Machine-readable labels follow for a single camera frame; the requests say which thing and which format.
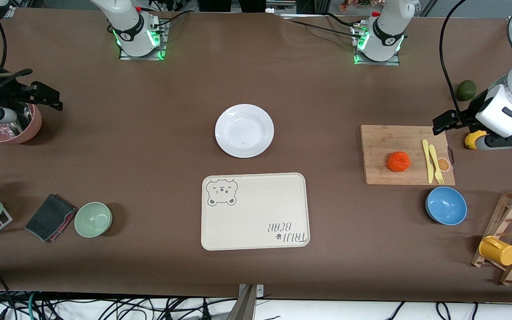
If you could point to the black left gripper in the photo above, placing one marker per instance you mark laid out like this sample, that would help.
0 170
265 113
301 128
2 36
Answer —
470 115

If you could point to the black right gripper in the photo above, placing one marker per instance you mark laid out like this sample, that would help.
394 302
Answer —
6 91

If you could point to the orange fruit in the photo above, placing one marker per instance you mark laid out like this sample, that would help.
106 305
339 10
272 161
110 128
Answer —
398 162

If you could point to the white round plate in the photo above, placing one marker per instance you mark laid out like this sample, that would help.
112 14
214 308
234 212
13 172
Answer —
244 131

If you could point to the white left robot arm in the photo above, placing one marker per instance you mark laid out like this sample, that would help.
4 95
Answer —
385 35

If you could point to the yellow lemon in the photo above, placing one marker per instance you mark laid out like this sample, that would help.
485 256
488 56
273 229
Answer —
471 141

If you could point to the pink bowl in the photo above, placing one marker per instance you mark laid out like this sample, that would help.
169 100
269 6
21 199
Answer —
34 126

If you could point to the metal scoop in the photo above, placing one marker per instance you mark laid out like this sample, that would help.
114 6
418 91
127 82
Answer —
22 120

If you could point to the dark green avocado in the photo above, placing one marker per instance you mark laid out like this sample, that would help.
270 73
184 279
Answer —
466 90

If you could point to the yellow plastic fork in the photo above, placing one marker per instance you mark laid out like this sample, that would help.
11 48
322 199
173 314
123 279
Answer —
434 160

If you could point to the orange slice piece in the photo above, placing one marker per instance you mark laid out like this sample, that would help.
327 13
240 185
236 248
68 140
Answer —
444 165

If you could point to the yellow plastic knife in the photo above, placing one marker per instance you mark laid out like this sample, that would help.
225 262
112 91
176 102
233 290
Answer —
427 162

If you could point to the wooden cutting board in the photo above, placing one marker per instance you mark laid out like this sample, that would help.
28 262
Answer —
380 146

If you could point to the blue bowl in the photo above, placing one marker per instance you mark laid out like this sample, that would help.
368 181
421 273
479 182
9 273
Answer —
446 206

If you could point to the wooden mug rack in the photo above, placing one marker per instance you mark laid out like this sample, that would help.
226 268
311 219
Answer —
511 209

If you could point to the dark grey folded cloth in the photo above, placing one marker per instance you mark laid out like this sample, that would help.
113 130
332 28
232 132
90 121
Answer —
49 218

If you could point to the light green bowl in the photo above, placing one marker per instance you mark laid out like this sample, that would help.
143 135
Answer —
93 219

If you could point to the yellow mug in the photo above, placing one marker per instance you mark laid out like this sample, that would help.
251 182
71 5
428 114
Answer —
500 252

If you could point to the black object behind table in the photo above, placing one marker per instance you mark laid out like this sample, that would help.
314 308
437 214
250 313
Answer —
231 5

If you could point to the cream tray with bear print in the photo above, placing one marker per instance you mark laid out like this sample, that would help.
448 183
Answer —
256 213

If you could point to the grey beam under table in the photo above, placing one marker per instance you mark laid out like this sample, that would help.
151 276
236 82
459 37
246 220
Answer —
243 306

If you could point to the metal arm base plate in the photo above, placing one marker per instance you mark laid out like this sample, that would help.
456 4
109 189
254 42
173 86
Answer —
391 62
142 57

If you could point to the metal table edge bracket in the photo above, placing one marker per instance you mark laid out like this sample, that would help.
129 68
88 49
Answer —
259 291

